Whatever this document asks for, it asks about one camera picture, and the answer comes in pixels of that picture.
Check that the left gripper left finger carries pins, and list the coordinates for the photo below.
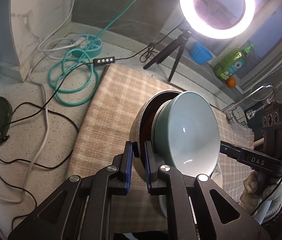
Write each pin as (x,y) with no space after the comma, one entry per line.
(80,207)

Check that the light blue ceramic bowl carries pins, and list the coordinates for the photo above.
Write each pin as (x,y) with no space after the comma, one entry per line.
(186,135)

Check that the beige plaid cloth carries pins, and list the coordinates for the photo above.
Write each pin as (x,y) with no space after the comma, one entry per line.
(103,134)

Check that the ring light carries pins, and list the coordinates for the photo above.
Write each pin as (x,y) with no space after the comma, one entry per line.
(218,19)

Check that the green dish soap bottle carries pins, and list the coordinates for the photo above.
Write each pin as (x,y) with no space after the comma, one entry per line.
(232,62)

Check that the blue ribbed cup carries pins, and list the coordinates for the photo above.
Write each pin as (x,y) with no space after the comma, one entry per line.
(200,54)

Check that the red steel small bowl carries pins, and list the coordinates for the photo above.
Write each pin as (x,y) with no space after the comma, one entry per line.
(148,114)

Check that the white plate gold leaves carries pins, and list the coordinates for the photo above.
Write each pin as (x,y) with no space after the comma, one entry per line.
(189,199)

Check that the right gloved hand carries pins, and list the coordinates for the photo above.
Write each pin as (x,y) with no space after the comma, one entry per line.
(261,206)

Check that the large steel bowl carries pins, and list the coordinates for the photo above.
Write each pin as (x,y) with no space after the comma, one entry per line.
(138,158)

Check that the orange fruit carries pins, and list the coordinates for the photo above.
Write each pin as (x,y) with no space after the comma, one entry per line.
(231,82)

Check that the teal round power strip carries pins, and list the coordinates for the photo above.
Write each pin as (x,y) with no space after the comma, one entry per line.
(89,43)

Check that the black knife block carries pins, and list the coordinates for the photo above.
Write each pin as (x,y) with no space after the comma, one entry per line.
(255,123)

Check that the black inline light remote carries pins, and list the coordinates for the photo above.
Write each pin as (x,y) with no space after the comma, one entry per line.
(103,61)

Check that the chrome kitchen faucet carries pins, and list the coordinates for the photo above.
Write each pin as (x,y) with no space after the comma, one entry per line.
(265,100)

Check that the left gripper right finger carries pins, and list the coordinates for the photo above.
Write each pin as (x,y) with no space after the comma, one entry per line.
(236,223)

